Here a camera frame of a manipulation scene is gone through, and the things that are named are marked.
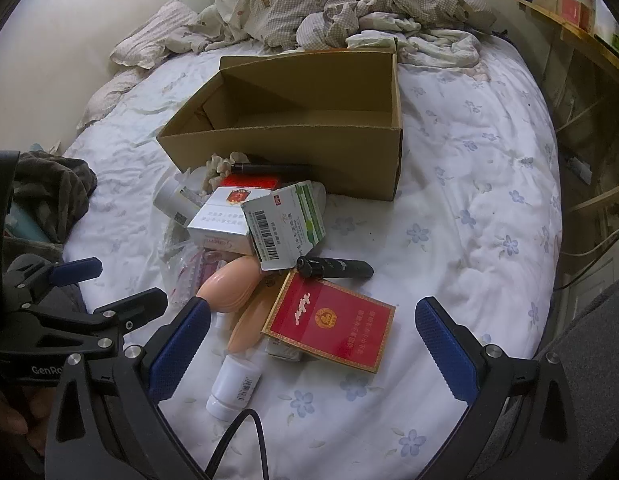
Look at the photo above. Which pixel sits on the cream fabric flower bunch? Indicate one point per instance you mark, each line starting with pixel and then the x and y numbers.
pixel 222 167

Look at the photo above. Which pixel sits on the teal object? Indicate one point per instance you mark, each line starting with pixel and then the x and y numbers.
pixel 25 225

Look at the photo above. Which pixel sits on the person's grey trouser leg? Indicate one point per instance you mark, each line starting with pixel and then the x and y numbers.
pixel 594 360

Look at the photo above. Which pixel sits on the striped frilled pillow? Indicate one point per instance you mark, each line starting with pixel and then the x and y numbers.
pixel 149 35
pixel 109 97

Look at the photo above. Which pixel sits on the brown cardboard box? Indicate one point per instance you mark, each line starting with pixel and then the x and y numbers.
pixel 289 160

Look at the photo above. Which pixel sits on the white bottle with blue label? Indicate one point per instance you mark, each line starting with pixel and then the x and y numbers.
pixel 234 380

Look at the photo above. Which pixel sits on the checked beige duvet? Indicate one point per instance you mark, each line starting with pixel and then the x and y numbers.
pixel 289 5

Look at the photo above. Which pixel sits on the wooden shelf frame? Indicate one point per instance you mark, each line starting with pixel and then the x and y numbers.
pixel 604 125

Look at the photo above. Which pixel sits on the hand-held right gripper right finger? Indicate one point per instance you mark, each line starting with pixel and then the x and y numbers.
pixel 447 350

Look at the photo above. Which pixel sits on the small white packet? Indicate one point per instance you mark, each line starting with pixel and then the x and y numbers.
pixel 284 352

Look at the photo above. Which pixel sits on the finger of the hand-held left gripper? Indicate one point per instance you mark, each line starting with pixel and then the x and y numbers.
pixel 134 305
pixel 76 270

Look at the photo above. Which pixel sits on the white plastic bottle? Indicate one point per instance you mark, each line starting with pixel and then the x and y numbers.
pixel 172 202

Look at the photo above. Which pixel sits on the red box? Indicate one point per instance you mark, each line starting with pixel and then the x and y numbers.
pixel 575 10

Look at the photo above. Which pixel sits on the peach silicone pad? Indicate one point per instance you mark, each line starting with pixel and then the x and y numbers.
pixel 229 280
pixel 249 325

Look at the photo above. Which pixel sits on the green and white medicine box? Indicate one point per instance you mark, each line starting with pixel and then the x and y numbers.
pixel 289 220

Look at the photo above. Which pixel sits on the clear zip bag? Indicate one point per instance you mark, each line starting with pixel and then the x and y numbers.
pixel 192 272

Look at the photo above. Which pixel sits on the dark camouflage cloth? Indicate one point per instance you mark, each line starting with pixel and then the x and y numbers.
pixel 54 190

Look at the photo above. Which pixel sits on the person's left hand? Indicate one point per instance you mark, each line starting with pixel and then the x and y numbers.
pixel 9 412

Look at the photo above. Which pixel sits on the white and red carton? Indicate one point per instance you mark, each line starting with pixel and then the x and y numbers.
pixel 222 225

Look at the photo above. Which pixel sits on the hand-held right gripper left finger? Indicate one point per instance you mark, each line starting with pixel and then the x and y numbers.
pixel 182 345

